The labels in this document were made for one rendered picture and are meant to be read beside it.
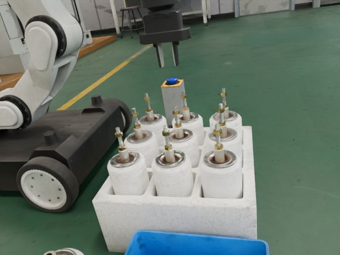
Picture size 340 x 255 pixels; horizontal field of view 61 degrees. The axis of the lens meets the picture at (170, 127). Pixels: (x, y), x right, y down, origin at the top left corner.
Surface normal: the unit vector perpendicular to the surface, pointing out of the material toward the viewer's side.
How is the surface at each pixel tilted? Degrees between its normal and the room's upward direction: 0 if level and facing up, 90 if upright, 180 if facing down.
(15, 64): 90
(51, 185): 90
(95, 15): 90
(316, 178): 0
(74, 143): 45
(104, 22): 90
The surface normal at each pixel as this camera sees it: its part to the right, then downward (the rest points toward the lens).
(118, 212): -0.22, 0.45
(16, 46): 0.96, -0.03
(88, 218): -0.15, -0.89
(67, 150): 0.58, -0.65
